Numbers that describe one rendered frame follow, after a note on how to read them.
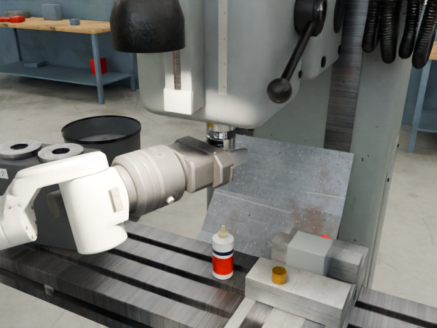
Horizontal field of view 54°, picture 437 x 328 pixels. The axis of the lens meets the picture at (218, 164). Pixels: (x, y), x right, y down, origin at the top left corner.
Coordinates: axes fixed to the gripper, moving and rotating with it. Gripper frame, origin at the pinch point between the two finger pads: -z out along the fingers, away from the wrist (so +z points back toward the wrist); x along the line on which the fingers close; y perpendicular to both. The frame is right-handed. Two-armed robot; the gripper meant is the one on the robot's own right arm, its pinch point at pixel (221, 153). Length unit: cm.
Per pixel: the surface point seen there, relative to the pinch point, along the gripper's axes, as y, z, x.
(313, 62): -14.0, -13.5, -6.6
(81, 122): 62, -72, 207
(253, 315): 19.9, 6.5, -14.2
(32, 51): 84, -205, 633
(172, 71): -15.6, 12.3, -3.9
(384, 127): 3.6, -42.3, -6.5
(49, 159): 7.0, 15.5, 33.0
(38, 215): 19.6, 18.7, 35.1
